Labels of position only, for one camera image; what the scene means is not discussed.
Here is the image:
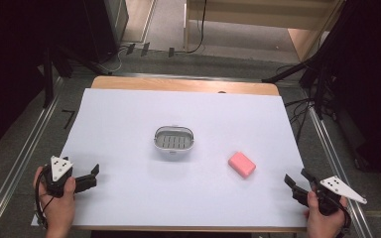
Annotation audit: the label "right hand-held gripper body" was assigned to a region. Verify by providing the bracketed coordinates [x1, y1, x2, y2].
[309, 175, 368, 217]

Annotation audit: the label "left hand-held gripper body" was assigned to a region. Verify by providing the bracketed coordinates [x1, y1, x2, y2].
[41, 155, 77, 198]

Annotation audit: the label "person's right hand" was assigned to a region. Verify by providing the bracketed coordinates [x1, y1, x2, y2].
[304, 189, 349, 238]

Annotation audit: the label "person's left hand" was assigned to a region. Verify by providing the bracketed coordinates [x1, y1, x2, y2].
[33, 166, 77, 231]

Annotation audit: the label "white table sheet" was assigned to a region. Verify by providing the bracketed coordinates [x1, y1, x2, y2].
[30, 87, 310, 229]

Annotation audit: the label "black angled floor tape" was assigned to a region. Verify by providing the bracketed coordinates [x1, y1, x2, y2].
[61, 109, 77, 130]

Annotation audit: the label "pink soap bar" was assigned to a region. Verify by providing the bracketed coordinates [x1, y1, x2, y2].
[227, 151, 257, 179]

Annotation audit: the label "white grey soap dish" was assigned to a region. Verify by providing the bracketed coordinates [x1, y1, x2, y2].
[153, 124, 195, 157]

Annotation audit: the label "black metal stand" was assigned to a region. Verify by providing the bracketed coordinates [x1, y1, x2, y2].
[42, 44, 57, 109]

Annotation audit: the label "black tripod leg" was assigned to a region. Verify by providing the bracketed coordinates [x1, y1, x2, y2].
[261, 54, 323, 84]

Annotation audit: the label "black curtain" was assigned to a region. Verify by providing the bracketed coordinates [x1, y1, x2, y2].
[314, 0, 381, 197]
[0, 0, 95, 158]

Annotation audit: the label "black cabinet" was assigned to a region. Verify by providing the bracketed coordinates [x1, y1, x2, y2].
[80, 0, 130, 64]

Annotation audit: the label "light wooden furniture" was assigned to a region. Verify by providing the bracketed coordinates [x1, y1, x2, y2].
[183, 0, 345, 62]

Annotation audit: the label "metal floor rail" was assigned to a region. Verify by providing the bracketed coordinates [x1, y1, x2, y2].
[0, 77, 64, 238]
[302, 88, 375, 238]

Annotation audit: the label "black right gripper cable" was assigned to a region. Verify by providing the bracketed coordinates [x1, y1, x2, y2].
[330, 194, 352, 237]

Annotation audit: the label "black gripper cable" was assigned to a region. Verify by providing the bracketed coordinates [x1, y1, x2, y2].
[330, 194, 352, 237]
[34, 168, 55, 230]

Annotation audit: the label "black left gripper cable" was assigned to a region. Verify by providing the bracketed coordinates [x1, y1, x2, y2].
[34, 168, 55, 230]

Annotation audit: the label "black floor cables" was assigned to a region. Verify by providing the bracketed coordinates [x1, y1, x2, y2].
[283, 95, 316, 144]

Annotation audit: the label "white floor cable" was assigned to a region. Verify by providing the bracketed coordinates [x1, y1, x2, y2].
[97, 46, 130, 74]

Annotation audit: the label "black hanging cable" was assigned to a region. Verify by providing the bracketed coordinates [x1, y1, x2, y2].
[186, 0, 209, 55]

